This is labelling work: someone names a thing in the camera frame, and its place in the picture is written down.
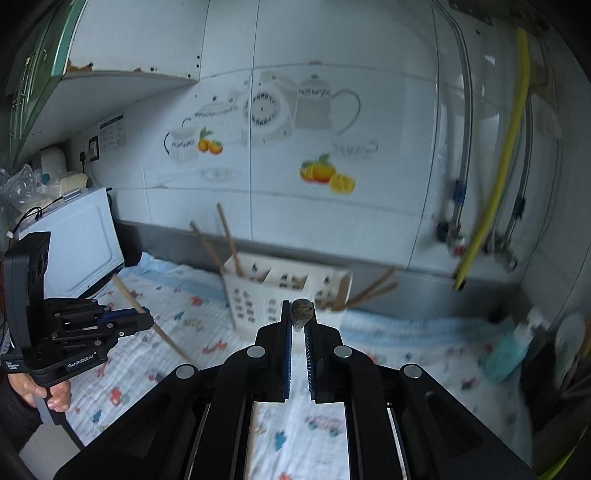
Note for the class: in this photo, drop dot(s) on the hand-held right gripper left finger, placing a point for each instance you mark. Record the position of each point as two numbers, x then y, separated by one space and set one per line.
287 350

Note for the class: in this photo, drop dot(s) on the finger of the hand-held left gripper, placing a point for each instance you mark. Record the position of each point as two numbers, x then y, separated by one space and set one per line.
117 316
136 325

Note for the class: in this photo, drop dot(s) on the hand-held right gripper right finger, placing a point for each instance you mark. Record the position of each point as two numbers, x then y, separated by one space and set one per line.
310 360

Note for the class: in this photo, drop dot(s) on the white plastic utensil holder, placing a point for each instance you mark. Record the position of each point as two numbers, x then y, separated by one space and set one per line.
258 300

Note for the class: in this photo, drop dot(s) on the group of wooden chopsticks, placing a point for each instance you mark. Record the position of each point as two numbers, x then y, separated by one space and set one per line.
227 235

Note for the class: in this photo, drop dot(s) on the person's left hand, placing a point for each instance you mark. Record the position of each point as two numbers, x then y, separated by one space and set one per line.
60 399

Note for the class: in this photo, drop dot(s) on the white microwave oven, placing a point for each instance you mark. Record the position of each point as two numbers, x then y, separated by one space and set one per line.
78 244

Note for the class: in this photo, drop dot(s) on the printed white blanket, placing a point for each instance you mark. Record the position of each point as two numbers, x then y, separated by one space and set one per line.
415 392

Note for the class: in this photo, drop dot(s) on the clear plastic bag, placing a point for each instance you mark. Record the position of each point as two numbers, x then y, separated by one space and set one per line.
18 187

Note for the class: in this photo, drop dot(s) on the white round appliance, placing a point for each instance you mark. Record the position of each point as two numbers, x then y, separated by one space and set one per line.
51 161

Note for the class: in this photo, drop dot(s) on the metal valve with red knob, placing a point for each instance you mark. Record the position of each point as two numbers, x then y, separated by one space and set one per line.
452 237

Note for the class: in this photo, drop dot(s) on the teal pump soap bottle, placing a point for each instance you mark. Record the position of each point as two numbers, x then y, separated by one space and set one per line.
505 355

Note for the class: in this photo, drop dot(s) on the metal water valve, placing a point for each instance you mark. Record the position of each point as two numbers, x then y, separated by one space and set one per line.
503 254

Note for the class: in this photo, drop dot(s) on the dark wall switch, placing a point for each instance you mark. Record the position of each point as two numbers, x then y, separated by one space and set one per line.
93 148

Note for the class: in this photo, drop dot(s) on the white wall label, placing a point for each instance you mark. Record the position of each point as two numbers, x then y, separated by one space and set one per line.
112 134

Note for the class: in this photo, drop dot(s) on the green wall cabinet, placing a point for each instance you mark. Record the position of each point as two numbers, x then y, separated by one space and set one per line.
41 55

